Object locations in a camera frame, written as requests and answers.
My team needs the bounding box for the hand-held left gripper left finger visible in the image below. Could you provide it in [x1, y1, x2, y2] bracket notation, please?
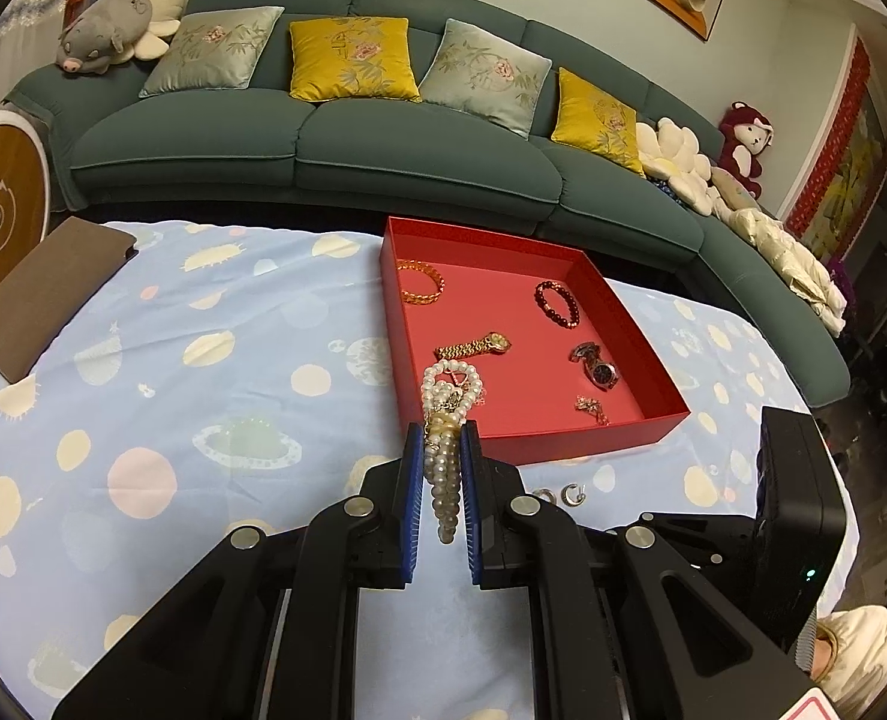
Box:
[52, 421, 425, 720]

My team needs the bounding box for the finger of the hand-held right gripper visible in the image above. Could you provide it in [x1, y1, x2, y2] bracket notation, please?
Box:
[642, 511, 759, 595]

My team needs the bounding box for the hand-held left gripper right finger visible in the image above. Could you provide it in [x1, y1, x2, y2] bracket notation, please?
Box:
[458, 420, 808, 720]

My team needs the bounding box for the white pearl necklace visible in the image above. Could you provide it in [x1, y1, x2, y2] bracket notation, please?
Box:
[419, 361, 487, 545]

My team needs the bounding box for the gold wristwatch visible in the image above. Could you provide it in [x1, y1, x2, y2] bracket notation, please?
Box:
[435, 330, 513, 362]

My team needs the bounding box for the silver wristwatch dark dial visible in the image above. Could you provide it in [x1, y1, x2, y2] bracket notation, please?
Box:
[569, 341, 623, 391]

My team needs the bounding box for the red cardboard box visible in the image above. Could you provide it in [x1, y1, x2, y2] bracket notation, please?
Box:
[379, 215, 691, 466]

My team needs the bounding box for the person's right forearm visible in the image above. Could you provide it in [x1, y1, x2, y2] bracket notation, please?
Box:
[807, 604, 887, 720]

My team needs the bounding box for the white card red border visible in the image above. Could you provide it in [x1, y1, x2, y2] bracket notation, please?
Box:
[780, 694, 841, 720]

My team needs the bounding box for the blue planet print tablecloth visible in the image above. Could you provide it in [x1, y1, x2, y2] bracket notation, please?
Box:
[0, 219, 864, 720]

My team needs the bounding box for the cream folded blanket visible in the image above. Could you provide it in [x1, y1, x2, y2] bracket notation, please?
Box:
[728, 206, 849, 338]

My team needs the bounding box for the beige small pillow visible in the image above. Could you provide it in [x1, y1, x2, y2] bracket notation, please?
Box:
[709, 165, 759, 215]

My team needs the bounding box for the teal fabric sofa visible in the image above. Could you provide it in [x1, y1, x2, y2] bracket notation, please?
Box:
[1, 0, 853, 410]

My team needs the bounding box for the dark red monkey plush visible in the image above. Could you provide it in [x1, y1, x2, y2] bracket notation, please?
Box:
[715, 100, 775, 200]

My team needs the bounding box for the white flower-shaped cushion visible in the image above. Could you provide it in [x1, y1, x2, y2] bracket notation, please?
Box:
[634, 116, 725, 222]

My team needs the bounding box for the yellow embroidered cushion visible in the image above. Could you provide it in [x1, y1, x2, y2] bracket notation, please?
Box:
[549, 67, 648, 179]
[288, 15, 423, 104]

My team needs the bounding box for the brown notebook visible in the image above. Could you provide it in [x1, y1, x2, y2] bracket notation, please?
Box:
[0, 217, 139, 385]

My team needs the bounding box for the grey embroidered cushion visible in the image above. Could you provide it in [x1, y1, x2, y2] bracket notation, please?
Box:
[138, 6, 285, 100]
[418, 17, 554, 140]

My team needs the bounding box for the white round wooden-disc device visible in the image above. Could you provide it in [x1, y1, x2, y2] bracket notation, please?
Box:
[0, 109, 55, 320]

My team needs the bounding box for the grey pig plush toy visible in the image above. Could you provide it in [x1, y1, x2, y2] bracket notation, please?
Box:
[55, 0, 152, 76]

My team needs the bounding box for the white sheer curtain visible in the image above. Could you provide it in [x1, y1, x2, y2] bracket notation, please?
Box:
[0, 0, 77, 128]

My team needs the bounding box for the silver tinsel garland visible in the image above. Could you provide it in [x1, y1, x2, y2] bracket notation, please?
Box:
[0, 0, 70, 38]

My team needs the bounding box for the red bead bracelet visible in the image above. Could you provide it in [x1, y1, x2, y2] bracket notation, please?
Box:
[534, 280, 583, 329]

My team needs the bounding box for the gold chain bracelet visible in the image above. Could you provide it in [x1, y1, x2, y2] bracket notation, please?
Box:
[396, 259, 446, 307]

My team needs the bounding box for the red-fringed wall hanging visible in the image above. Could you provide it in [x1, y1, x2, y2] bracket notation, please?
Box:
[784, 26, 887, 263]

